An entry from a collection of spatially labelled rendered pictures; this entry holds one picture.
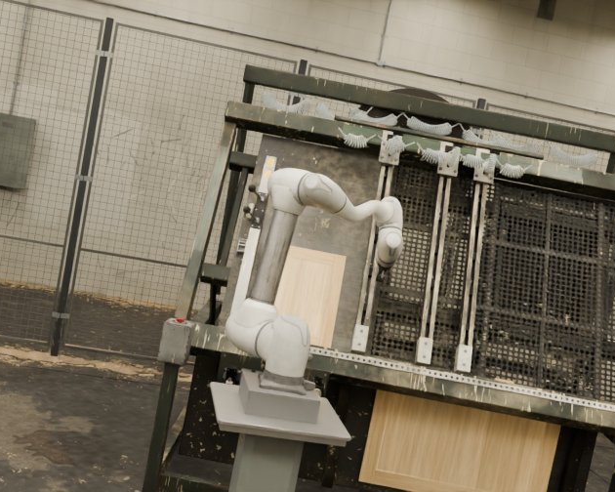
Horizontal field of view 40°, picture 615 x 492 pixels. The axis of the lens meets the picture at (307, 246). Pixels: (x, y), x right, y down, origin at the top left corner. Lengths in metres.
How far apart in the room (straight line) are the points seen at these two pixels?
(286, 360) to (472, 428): 1.31
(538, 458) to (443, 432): 0.47
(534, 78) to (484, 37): 0.72
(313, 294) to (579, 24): 6.55
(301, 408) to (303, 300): 0.90
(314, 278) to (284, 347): 0.89
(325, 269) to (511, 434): 1.20
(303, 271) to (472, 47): 5.79
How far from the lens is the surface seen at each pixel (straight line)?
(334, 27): 9.15
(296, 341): 3.27
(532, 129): 5.03
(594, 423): 4.15
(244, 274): 4.06
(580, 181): 4.59
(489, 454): 4.34
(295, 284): 4.08
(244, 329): 3.40
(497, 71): 9.62
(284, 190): 3.39
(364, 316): 4.03
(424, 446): 4.28
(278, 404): 3.26
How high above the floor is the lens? 1.69
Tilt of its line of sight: 5 degrees down
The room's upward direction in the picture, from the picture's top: 11 degrees clockwise
